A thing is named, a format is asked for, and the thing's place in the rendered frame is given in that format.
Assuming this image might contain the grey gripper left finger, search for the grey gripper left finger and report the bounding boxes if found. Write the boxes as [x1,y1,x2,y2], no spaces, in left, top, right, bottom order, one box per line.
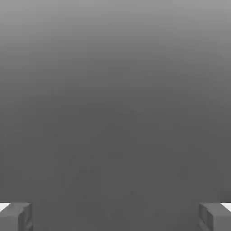
[0,202,34,231]

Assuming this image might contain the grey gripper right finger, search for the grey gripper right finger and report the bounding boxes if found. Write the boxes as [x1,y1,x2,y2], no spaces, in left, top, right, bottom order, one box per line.
[198,202,231,231]

